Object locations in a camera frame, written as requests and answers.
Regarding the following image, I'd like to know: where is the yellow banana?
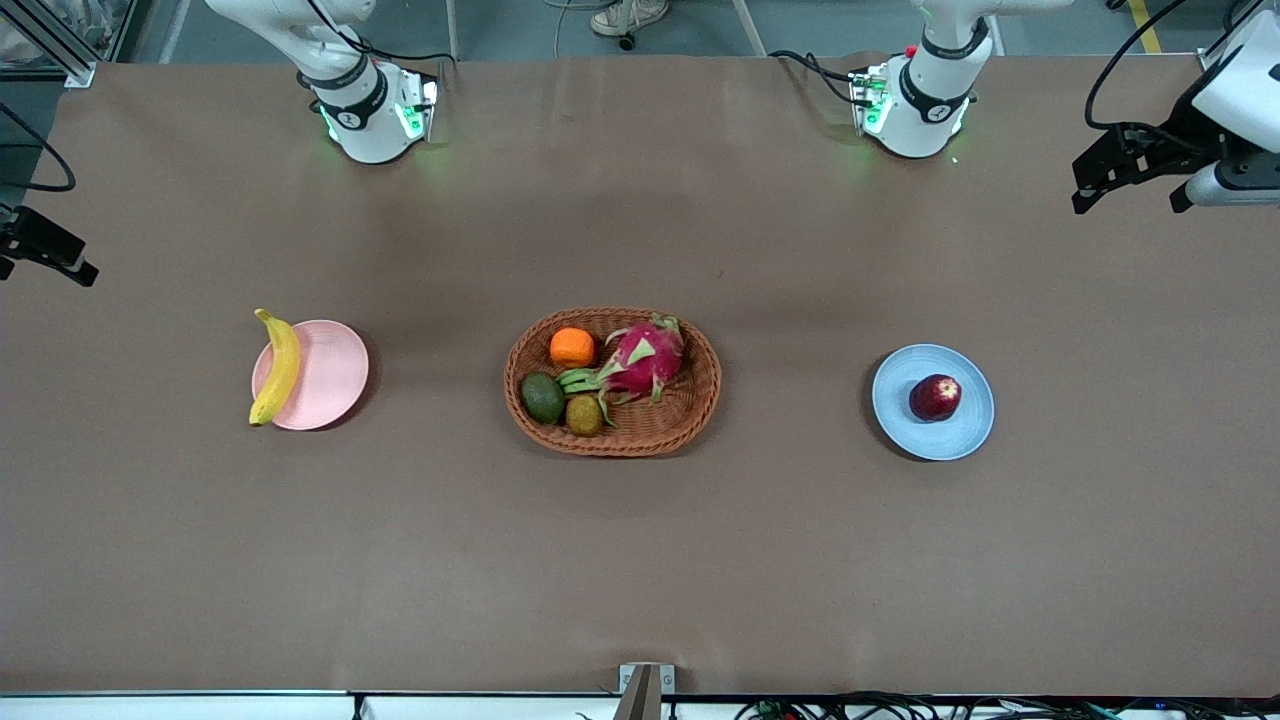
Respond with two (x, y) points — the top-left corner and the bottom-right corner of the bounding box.
(248, 308), (302, 428)

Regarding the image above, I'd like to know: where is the red apple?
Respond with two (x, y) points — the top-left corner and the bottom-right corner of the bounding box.
(908, 374), (963, 423)

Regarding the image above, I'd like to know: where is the pink round plate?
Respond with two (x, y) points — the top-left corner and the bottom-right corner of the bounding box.
(251, 320), (370, 432)

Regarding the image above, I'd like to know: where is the blue round plate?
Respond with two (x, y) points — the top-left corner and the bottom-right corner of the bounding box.
(871, 344), (996, 462)

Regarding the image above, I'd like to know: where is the brown wicker basket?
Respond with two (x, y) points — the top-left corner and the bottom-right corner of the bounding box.
(503, 307), (723, 459)

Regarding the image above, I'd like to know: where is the pink dragon fruit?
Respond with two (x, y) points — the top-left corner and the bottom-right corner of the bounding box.
(556, 313), (687, 429)

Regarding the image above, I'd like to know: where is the green avocado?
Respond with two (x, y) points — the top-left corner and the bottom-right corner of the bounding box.
(520, 372), (568, 426)

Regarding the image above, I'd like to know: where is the beige shoe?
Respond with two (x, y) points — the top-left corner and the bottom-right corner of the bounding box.
(590, 0), (671, 37)

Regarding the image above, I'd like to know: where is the orange fruit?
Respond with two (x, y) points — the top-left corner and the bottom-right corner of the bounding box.
(549, 327), (597, 370)

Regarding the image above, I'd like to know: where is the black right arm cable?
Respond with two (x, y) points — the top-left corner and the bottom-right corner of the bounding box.
(0, 100), (78, 193)

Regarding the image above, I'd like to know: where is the aluminium frame profile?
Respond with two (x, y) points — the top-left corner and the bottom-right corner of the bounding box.
(0, 0), (137, 89)

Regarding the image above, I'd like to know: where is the metal base connector bracket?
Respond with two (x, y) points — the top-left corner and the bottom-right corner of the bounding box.
(848, 62), (891, 137)
(395, 72), (442, 143)

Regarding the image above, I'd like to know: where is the black base cable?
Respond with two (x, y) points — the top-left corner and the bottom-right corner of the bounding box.
(310, 0), (461, 67)
(768, 50), (863, 107)

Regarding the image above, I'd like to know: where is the black cable bundle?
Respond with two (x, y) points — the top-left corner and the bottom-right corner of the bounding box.
(735, 690), (1280, 720)

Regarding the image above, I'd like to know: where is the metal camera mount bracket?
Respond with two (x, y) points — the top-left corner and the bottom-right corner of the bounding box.
(612, 663), (677, 720)

